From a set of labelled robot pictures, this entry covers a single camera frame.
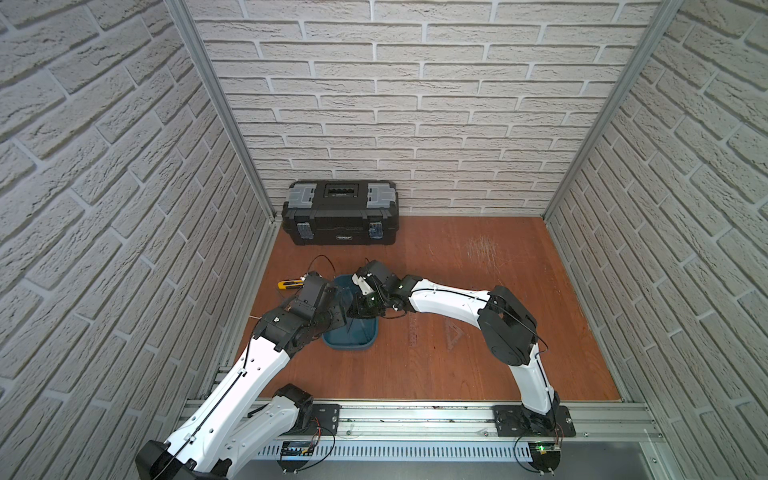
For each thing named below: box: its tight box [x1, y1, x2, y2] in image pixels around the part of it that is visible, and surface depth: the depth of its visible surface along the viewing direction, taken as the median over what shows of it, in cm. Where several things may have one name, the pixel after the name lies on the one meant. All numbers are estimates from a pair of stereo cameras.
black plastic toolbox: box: [282, 180, 400, 246], surface depth 102 cm
